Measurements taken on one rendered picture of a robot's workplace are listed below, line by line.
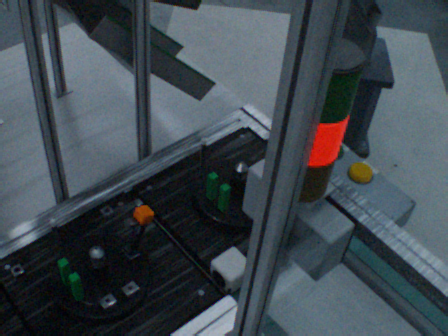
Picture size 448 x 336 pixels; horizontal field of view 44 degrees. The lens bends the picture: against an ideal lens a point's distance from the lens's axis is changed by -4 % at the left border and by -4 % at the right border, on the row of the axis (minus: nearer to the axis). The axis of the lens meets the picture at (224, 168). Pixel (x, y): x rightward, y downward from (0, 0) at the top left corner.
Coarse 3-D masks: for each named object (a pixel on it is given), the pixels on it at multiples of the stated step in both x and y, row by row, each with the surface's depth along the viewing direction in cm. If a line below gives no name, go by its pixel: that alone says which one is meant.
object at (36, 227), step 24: (216, 120) 105; (192, 144) 101; (144, 168) 96; (96, 192) 91; (120, 192) 92; (48, 216) 87; (72, 216) 88; (0, 240) 83; (24, 240) 84; (216, 288) 82; (216, 312) 78
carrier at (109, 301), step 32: (64, 224) 85; (96, 224) 86; (32, 256) 81; (64, 256) 79; (96, 256) 73; (128, 256) 79; (160, 256) 83; (32, 288) 77; (64, 288) 76; (96, 288) 76; (128, 288) 75; (160, 288) 79; (192, 288) 79; (32, 320) 74; (64, 320) 74; (96, 320) 73; (128, 320) 75; (160, 320) 76
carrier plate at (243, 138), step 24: (216, 144) 99; (240, 144) 100; (168, 168) 95; (192, 168) 95; (144, 192) 91; (168, 192) 91; (192, 192) 91; (168, 216) 88; (192, 216) 88; (192, 240) 85; (216, 240) 85; (240, 240) 86
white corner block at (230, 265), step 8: (232, 248) 82; (224, 256) 81; (232, 256) 81; (240, 256) 81; (216, 264) 80; (224, 264) 80; (232, 264) 80; (240, 264) 80; (216, 272) 80; (224, 272) 79; (232, 272) 79; (240, 272) 80; (216, 280) 82; (224, 280) 80; (232, 280) 79; (240, 280) 80; (224, 288) 81; (232, 288) 80
